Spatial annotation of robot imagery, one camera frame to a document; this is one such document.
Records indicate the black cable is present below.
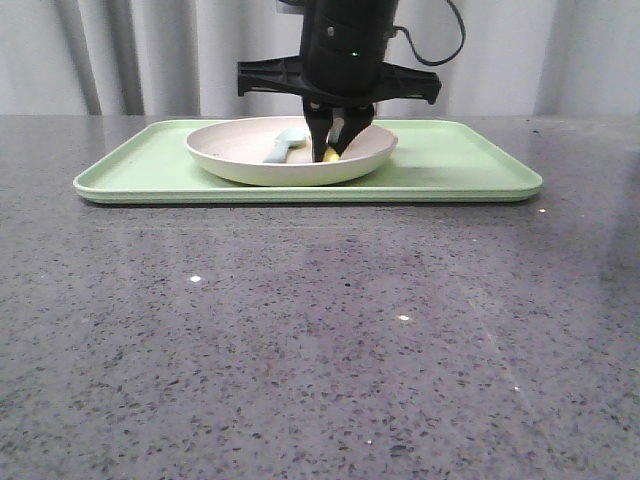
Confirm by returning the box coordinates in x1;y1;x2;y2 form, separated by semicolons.
384;0;467;67

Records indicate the yellow plastic fork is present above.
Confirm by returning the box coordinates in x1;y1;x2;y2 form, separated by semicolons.
322;145;341;162

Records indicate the light blue plastic spoon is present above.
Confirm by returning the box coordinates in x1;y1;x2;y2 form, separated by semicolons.
263;127;307;164

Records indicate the cream round plate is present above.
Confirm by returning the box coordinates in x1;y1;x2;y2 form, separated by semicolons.
185;116;398;187

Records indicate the grey pleated curtain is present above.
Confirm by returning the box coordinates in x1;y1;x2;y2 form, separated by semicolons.
1;1;639;118

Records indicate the light green plastic tray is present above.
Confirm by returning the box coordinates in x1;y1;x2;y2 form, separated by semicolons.
73;119;543;204

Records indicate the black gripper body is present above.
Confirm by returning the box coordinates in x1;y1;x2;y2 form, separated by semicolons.
237;19;441;108

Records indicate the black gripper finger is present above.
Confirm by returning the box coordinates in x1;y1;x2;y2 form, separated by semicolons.
303;99;334;162
335;104;375;155

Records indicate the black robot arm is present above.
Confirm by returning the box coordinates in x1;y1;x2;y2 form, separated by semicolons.
237;0;441;162

